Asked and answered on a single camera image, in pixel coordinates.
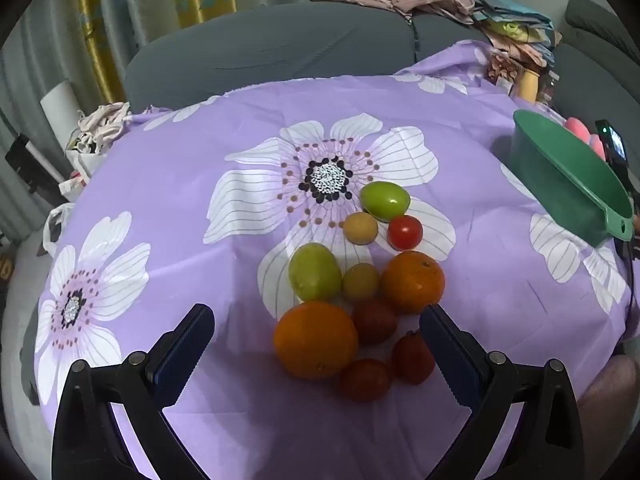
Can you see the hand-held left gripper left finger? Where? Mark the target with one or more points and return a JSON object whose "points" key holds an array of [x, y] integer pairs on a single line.
{"points": [[177, 365]]}

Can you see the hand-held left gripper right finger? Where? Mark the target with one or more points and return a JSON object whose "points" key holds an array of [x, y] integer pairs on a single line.
{"points": [[460, 360]]}

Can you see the red tomato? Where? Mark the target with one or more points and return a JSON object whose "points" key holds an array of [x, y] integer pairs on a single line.
{"points": [[365, 380], [405, 232], [375, 321], [412, 358]]}

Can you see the green plastic bowl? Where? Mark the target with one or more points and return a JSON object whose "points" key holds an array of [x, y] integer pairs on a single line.
{"points": [[565, 175]]}

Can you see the small orange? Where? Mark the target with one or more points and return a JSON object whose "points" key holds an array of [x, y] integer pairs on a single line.
{"points": [[412, 282]]}

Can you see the small yellow-green round fruit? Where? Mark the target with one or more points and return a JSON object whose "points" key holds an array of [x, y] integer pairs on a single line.
{"points": [[360, 282]]}

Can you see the large orange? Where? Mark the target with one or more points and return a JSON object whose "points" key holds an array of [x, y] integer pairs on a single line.
{"points": [[316, 340]]}

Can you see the small brown round fruit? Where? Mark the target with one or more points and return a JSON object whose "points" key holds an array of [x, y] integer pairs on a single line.
{"points": [[360, 228]]}

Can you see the large green fruit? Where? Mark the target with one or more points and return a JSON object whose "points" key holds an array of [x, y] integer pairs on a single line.
{"points": [[315, 271]]}

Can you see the green tomato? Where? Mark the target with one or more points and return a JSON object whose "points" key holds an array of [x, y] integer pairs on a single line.
{"points": [[385, 200]]}

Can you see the pink plush toy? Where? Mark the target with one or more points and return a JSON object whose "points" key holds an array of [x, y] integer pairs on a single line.
{"points": [[577, 127]]}

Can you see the yellow bottle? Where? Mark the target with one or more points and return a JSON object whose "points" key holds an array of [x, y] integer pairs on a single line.
{"points": [[528, 87]]}

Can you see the clear bag of snacks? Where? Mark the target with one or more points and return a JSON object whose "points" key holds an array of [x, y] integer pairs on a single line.
{"points": [[500, 66]]}

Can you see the stack of folded cloths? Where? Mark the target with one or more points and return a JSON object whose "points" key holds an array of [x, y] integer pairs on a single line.
{"points": [[515, 30]]}

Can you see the white plastic bag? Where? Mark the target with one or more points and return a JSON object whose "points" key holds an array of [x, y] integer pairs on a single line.
{"points": [[50, 220]]}

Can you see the purple floral tablecloth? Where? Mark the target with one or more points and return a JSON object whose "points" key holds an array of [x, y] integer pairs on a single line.
{"points": [[200, 150]]}

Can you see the white cloth bag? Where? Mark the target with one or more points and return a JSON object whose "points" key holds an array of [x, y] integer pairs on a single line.
{"points": [[100, 122]]}

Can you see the black stand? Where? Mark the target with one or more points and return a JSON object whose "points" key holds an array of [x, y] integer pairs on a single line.
{"points": [[22, 157]]}

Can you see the white paper roll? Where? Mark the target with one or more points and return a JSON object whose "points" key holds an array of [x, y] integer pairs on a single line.
{"points": [[57, 105]]}

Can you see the grey sofa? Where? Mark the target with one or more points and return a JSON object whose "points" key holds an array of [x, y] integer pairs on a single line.
{"points": [[300, 45]]}

